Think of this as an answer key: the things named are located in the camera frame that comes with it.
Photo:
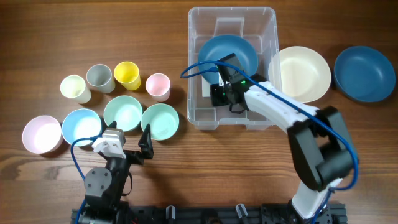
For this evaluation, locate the dark blue bowl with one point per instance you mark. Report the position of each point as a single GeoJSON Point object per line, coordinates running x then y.
{"type": "Point", "coordinates": [223, 45]}
{"type": "Point", "coordinates": [364, 74]}

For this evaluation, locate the white label in container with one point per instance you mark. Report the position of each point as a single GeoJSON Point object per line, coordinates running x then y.
{"type": "Point", "coordinates": [205, 88]}

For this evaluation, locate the pink bowl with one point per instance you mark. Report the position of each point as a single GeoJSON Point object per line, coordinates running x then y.
{"type": "Point", "coordinates": [42, 134]}

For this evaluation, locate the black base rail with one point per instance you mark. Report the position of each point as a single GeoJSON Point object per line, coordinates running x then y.
{"type": "Point", "coordinates": [334, 213]}

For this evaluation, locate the light blue bowl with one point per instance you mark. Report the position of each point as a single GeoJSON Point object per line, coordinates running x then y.
{"type": "Point", "coordinates": [81, 123]}

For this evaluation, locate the mint green bowl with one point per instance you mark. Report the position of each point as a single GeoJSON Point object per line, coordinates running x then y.
{"type": "Point", "coordinates": [163, 120]}
{"type": "Point", "coordinates": [125, 110]}

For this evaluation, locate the clear plastic storage container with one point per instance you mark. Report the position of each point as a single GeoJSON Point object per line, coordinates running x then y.
{"type": "Point", "coordinates": [215, 32]}

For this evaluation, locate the cream cup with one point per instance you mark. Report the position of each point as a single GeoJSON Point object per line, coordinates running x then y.
{"type": "Point", "coordinates": [75, 88]}

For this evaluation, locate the pink cup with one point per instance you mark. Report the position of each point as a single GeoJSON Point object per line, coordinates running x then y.
{"type": "Point", "coordinates": [158, 86]}

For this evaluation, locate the cream bowl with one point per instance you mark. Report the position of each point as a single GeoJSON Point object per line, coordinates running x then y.
{"type": "Point", "coordinates": [301, 73]}

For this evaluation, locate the grey cup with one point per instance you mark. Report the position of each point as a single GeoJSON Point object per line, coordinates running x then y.
{"type": "Point", "coordinates": [100, 76]}

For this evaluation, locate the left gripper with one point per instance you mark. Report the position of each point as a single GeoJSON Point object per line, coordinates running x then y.
{"type": "Point", "coordinates": [145, 142]}

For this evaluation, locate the yellow cup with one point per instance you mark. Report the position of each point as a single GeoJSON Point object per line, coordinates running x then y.
{"type": "Point", "coordinates": [127, 74]}

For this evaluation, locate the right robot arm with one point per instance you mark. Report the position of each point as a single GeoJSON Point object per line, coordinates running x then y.
{"type": "Point", "coordinates": [323, 153]}

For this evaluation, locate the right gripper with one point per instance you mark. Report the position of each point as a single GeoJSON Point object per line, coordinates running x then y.
{"type": "Point", "coordinates": [217, 99]}

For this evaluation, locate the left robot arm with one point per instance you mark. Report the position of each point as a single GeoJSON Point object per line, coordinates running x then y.
{"type": "Point", "coordinates": [104, 185]}

